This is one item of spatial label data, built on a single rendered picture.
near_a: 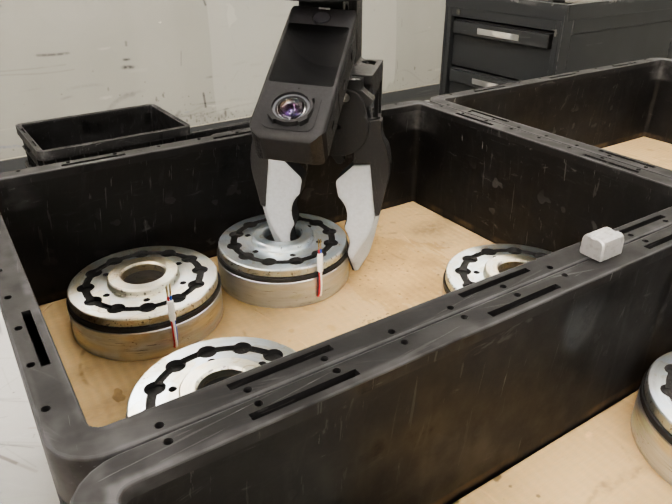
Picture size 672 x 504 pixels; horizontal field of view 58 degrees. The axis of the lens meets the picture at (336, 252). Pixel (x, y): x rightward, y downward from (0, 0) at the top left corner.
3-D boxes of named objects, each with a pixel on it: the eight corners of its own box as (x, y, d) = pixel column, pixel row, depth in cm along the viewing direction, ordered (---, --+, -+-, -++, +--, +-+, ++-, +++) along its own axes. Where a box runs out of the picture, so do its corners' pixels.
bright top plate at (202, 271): (90, 346, 37) (88, 338, 37) (54, 275, 44) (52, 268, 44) (242, 296, 42) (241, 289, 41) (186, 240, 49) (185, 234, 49)
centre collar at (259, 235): (270, 260, 45) (270, 253, 45) (240, 236, 49) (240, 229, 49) (326, 243, 48) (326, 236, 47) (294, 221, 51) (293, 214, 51)
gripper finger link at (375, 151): (400, 206, 46) (381, 89, 42) (398, 214, 45) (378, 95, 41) (339, 213, 47) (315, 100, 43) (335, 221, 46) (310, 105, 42)
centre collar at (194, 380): (208, 443, 29) (207, 433, 29) (162, 390, 33) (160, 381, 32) (291, 397, 32) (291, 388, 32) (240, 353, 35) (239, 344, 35)
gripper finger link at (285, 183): (307, 238, 54) (327, 139, 49) (290, 271, 49) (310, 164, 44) (273, 229, 54) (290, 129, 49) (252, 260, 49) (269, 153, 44)
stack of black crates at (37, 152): (74, 308, 170) (37, 152, 148) (49, 265, 191) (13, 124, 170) (208, 268, 190) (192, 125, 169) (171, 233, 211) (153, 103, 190)
